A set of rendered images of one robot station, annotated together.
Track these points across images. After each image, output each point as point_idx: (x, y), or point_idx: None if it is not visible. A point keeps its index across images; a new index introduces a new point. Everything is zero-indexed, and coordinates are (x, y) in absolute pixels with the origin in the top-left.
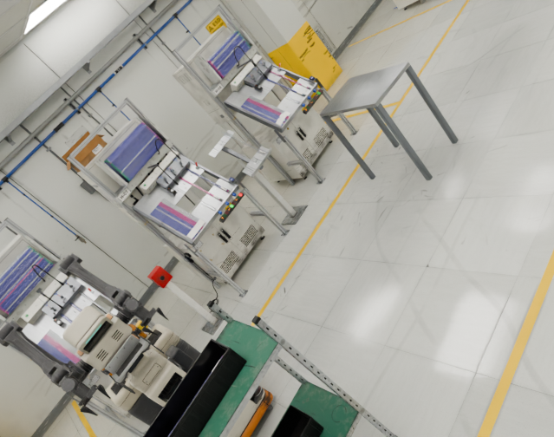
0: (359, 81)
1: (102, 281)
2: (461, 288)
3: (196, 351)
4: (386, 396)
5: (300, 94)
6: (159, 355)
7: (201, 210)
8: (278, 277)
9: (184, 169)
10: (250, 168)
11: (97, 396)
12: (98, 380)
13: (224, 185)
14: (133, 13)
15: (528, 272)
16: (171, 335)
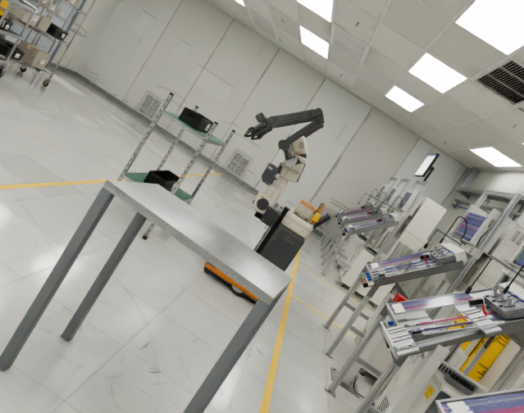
0: (225, 254)
1: (287, 114)
2: (47, 226)
3: (271, 238)
4: (111, 224)
5: None
6: (268, 187)
7: (416, 315)
8: (284, 375)
9: (498, 312)
10: (395, 331)
11: (376, 308)
12: (383, 304)
13: (424, 333)
14: None
15: None
16: (285, 215)
